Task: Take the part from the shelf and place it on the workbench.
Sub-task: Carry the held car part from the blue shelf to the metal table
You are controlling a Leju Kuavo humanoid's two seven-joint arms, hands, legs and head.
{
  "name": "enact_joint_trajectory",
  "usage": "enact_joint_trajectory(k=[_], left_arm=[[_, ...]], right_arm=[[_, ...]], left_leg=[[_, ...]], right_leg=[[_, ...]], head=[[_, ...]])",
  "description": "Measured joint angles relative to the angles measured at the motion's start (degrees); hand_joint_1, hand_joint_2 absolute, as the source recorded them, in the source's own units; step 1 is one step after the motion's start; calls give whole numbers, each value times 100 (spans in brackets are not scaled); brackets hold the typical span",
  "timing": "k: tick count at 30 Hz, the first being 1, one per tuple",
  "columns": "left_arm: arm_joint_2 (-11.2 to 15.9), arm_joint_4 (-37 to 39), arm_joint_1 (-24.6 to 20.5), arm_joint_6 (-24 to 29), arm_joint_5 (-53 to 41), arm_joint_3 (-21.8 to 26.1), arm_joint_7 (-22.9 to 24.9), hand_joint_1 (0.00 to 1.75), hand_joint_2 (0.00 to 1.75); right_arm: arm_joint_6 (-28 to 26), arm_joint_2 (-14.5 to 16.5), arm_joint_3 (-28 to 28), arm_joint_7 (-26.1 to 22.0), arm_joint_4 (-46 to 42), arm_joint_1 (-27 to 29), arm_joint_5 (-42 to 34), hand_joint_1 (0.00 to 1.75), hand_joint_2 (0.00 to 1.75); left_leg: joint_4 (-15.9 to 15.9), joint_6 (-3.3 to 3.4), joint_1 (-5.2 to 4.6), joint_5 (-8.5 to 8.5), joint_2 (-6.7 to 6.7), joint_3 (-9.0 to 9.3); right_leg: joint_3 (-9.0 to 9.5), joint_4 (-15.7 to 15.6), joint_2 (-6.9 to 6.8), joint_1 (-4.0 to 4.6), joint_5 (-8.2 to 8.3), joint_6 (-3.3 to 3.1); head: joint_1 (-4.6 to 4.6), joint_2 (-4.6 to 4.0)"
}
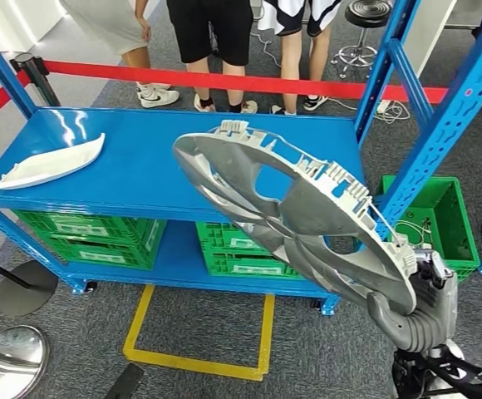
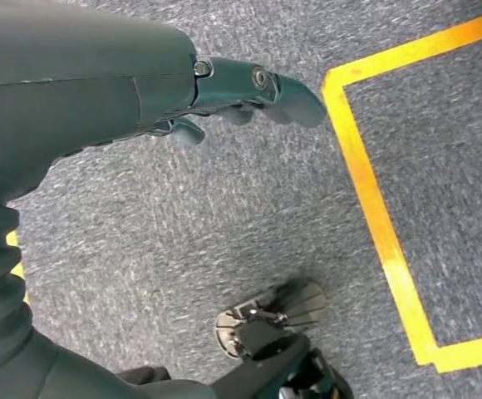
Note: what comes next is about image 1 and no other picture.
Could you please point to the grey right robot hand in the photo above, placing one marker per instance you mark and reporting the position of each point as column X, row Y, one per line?
column 436, row 297

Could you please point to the dark left robot hand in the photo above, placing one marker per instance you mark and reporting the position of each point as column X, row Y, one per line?
column 125, row 383

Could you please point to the grey plastic wheel hubcap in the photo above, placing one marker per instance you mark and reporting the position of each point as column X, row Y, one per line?
column 307, row 215

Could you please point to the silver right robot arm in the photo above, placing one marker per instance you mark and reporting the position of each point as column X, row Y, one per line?
column 427, row 336

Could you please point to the blue metal shelf rack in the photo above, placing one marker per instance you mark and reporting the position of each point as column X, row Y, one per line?
column 141, row 165

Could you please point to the white plastic car trim part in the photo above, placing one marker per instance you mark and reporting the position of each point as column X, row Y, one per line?
column 50, row 165

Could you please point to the green plastic crate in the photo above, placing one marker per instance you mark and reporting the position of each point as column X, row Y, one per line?
column 100, row 242
column 452, row 220
column 233, row 248

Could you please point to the thin black pole stand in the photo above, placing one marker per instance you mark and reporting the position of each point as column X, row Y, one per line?
column 29, row 292

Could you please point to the white panel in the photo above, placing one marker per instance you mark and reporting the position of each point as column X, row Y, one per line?
column 427, row 27

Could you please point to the black round stool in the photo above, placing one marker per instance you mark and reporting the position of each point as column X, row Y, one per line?
column 368, row 11

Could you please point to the person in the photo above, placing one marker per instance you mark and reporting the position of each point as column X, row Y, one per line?
column 291, row 55
column 108, row 22
column 208, row 27

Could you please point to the red barrier belt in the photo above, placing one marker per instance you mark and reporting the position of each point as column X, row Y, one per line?
column 224, row 81

